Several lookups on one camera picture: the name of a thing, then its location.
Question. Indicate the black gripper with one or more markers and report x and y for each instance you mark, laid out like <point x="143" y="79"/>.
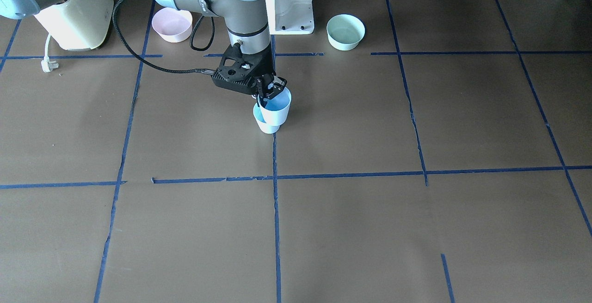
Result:
<point x="265" y="66"/>

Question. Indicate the green bowl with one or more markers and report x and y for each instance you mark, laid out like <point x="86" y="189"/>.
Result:
<point x="345" y="32"/>

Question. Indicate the white pillar with base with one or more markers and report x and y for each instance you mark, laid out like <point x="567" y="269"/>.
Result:
<point x="290" y="17"/>

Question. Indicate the cream toaster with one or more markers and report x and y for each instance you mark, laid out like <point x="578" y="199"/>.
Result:
<point x="78" y="25"/>

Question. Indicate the light blue cup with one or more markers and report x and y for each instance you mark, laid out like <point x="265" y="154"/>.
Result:
<point x="264" y="126"/>
<point x="277" y="110"/>

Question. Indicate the pink bowl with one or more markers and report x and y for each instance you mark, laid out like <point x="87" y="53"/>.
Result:
<point x="173" y="26"/>

